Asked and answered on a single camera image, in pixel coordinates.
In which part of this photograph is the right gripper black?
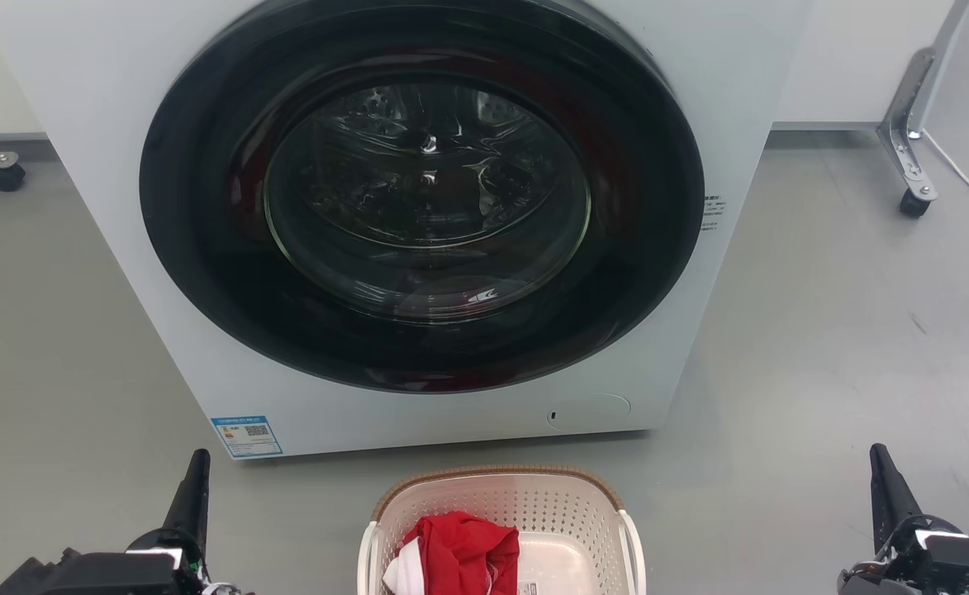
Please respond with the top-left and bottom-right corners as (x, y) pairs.
(838, 444), (969, 595)

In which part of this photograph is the white garment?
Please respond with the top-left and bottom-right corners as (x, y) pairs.
(382, 545), (429, 595)

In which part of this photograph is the cream perforated laundry basket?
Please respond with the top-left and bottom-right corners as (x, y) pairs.
(358, 464), (647, 595)

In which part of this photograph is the blue energy label sticker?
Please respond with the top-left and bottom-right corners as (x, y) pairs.
(211, 415), (283, 459)

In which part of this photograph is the thin white cable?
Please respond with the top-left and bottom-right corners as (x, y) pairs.
(922, 131), (969, 224)

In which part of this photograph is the white front-load washing machine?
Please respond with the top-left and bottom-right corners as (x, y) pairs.
(0, 0), (815, 460)

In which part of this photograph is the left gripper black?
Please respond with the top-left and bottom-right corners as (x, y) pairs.
(0, 449), (229, 595)

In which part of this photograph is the round dark washing machine door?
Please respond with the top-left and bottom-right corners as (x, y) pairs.
(139, 0), (706, 394)

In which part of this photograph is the white partition frame post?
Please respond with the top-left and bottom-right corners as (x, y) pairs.
(914, 0), (969, 137)

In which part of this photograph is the red garment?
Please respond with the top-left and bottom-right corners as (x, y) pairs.
(401, 511), (521, 595)

